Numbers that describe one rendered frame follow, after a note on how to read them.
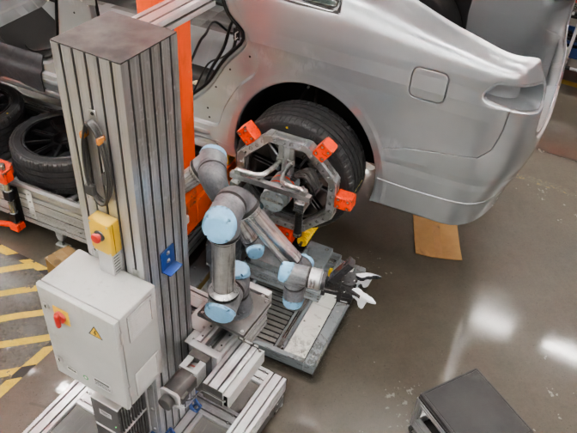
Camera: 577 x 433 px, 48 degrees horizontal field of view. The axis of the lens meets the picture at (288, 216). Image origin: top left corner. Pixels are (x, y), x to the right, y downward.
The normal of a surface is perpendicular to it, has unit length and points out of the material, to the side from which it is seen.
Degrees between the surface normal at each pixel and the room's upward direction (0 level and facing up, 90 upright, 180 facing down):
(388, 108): 90
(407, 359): 0
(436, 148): 90
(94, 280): 0
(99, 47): 0
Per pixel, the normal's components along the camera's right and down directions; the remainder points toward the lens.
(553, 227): 0.06, -0.77
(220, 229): -0.24, 0.50
